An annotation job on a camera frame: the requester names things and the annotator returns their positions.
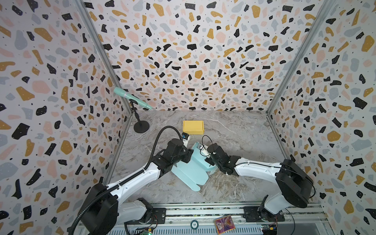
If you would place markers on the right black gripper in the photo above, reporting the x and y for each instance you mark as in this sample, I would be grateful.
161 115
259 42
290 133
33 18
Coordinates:
210 152

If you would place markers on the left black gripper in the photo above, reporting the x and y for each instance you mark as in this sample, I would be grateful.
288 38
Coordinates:
188 151

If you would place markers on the light blue paper box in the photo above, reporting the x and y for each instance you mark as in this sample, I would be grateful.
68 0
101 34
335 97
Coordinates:
195 173

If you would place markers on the yellow paper box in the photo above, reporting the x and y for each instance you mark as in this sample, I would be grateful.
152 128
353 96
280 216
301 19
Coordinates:
194 127

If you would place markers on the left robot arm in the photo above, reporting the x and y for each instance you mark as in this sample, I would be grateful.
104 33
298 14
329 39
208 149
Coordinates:
105 206

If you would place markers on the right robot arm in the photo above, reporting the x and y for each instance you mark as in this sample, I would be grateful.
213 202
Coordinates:
294 186

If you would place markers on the black microphone stand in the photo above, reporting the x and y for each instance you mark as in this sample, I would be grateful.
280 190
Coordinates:
141 126

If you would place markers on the colourful card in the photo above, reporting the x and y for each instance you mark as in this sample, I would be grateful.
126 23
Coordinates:
224 224

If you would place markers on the round teal sticker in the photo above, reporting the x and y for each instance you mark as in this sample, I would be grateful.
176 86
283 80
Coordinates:
194 224

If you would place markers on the mint green microphone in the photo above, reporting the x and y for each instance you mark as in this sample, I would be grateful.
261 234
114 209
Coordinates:
122 93

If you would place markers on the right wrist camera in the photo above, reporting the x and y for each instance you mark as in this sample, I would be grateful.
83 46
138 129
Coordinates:
202 150

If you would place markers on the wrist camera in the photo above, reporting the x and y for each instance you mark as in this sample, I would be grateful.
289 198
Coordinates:
202 150
185 138

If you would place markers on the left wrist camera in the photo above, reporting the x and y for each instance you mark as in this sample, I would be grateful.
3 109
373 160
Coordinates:
185 138

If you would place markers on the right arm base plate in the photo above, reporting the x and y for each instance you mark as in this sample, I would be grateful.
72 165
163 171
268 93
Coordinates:
255 214

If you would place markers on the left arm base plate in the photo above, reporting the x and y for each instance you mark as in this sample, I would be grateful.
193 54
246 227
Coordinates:
153 217

